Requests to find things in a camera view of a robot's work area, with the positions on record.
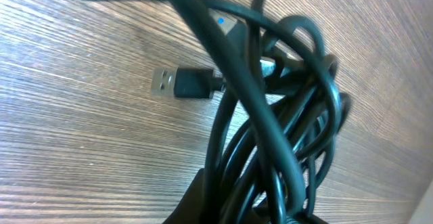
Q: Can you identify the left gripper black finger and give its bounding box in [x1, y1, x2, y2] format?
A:
[162, 169, 217, 224]

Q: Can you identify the thick black USB cable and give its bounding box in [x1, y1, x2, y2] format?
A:
[74, 0, 352, 224]

